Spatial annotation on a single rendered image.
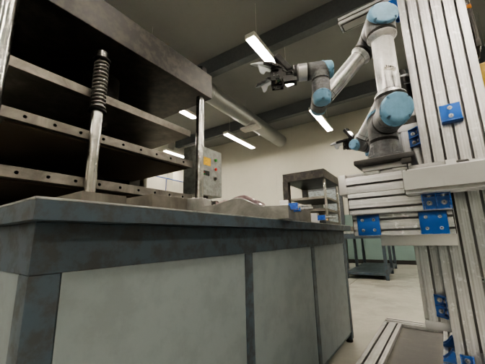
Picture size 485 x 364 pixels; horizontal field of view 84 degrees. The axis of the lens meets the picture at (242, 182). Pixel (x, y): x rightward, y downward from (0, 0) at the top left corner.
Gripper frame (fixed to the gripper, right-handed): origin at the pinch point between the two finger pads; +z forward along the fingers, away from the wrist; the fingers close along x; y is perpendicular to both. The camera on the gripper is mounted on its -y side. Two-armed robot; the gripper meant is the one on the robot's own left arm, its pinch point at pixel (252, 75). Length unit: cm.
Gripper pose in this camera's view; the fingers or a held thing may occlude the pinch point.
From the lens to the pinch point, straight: 132.4
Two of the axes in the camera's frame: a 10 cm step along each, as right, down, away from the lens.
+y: 0.0, 9.4, -3.3
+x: 1.9, 3.3, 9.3
